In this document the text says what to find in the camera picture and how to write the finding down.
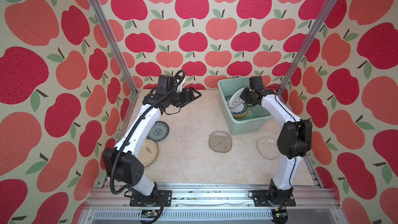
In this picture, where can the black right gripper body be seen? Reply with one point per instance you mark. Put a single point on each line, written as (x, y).
(246, 94)

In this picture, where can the aluminium corner post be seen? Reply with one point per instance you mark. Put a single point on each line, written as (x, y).
(313, 30)
(113, 45)

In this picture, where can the clear glass round plate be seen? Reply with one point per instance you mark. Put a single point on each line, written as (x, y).
(267, 147)

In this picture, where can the cream plate brown rim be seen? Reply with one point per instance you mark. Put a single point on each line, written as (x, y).
(148, 153)

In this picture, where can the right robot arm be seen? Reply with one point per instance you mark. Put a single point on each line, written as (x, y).
(294, 141)

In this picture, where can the clear glass square plate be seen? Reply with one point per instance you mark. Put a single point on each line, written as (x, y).
(220, 141)

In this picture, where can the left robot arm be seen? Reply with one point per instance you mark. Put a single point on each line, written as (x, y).
(122, 165)

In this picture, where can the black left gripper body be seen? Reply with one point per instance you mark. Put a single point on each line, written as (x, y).
(174, 97)

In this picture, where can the blue floral patterned plate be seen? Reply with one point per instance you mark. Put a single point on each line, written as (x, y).
(159, 131)

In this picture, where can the white plate blue rim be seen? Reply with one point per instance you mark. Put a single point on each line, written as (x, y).
(235, 100)

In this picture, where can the aluminium corner post left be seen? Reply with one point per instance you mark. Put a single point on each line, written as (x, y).
(113, 45)

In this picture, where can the aluminium corner post right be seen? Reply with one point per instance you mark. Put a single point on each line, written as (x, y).
(313, 30)

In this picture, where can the mint green plastic bin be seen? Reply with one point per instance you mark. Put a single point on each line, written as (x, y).
(253, 121)

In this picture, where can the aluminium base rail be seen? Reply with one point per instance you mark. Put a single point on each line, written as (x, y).
(213, 204)

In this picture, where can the green rim plate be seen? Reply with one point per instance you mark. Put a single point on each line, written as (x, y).
(240, 110)

